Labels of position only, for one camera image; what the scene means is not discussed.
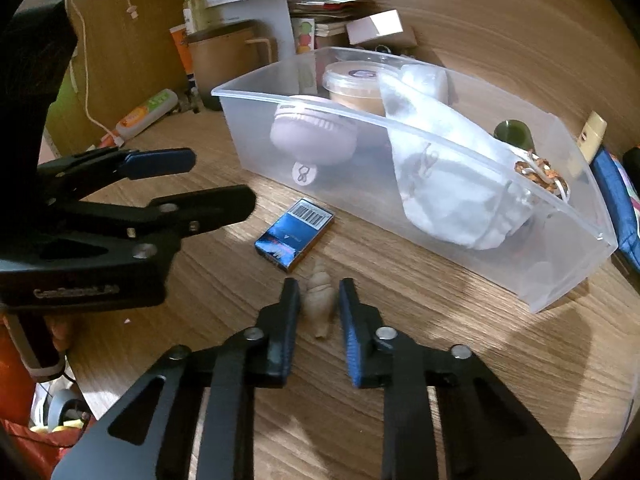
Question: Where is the white drawstring bag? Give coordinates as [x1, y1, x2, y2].
[379, 64, 535, 251]

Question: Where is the fruit print booklet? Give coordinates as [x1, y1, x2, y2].
[291, 17, 317, 54]

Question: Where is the brown bead string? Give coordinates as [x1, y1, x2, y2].
[514, 155, 571, 199]

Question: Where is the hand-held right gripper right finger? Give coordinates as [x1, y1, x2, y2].
[338, 277, 583, 480]

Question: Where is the clear plastic storage bin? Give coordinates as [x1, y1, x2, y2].
[211, 46, 619, 315]

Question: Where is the person's left forearm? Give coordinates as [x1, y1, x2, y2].
[0, 317, 37, 411]

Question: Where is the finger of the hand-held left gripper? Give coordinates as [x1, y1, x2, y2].
[75, 185, 257, 242]
[37, 147, 197, 202]

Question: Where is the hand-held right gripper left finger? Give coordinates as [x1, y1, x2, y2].
[50, 277, 302, 480]

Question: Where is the wooden desktop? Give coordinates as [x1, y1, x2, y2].
[40, 0, 640, 480]

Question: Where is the orange white tube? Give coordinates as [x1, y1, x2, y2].
[115, 89, 180, 139]

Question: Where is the beige cosmetic tube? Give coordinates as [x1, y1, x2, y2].
[577, 111, 609, 164]

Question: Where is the white curved stand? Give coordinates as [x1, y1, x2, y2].
[220, 0, 296, 57]

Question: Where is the green bottle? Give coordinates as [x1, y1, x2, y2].
[181, 0, 205, 32]

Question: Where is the blue card box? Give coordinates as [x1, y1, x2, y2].
[254, 198, 336, 274]

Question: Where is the beige seashell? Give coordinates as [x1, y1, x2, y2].
[302, 259, 334, 340]

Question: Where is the blue patchwork pouch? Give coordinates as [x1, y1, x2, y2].
[590, 146, 640, 281]

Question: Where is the person's left hand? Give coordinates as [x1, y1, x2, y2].
[49, 316, 76, 354]

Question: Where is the dark green glass jar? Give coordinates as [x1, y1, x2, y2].
[492, 119, 533, 151]

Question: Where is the beige cup with clear lid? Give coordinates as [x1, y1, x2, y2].
[321, 61, 396, 117]

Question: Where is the stack of papers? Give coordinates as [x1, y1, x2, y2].
[290, 0, 379, 37]

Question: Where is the white hanging cable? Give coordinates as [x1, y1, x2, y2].
[64, 0, 123, 143]

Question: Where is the orange cloth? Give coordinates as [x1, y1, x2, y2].
[0, 417, 78, 480]

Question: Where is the pale pink cardboard box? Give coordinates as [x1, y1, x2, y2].
[346, 10, 419, 47]

